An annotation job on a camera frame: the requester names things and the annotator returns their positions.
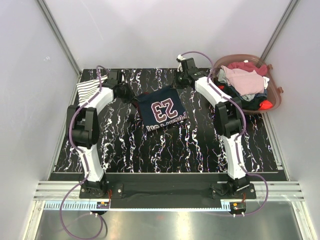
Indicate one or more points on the left aluminium corner post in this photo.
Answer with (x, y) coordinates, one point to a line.
(44, 8)

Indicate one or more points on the navy tank top red trim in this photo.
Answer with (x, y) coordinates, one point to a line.
(160, 108)

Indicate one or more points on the aluminium frame rail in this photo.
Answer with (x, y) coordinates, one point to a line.
(277, 190)

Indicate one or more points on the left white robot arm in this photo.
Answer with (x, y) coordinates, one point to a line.
(82, 122)

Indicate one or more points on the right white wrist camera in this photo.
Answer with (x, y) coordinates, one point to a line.
(180, 60)

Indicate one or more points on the right small circuit board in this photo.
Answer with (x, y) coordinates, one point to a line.
(238, 206)

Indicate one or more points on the left small circuit board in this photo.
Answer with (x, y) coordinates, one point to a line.
(103, 205)

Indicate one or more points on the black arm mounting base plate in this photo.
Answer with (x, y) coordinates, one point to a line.
(140, 201)

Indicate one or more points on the brown translucent plastic basket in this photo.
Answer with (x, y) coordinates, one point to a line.
(273, 92)

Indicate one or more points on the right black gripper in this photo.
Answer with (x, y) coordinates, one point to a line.
(178, 85)

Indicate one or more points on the light pink garment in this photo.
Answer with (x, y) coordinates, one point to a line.
(244, 82)

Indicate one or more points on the orange red garment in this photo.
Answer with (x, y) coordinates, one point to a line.
(265, 105)

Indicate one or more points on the grey garment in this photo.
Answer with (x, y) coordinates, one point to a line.
(221, 82)

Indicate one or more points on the small circuit board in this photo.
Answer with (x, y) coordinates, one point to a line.
(103, 205)
(238, 206)

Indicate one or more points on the right aluminium corner post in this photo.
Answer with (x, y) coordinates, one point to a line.
(289, 10)

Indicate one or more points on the aluminium corner post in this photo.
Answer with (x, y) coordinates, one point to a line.
(44, 8)
(289, 10)

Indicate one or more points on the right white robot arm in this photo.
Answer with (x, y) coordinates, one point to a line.
(229, 122)

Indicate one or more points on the black white striped tank top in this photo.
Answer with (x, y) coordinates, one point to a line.
(86, 90)

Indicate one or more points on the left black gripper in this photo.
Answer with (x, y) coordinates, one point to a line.
(131, 96)

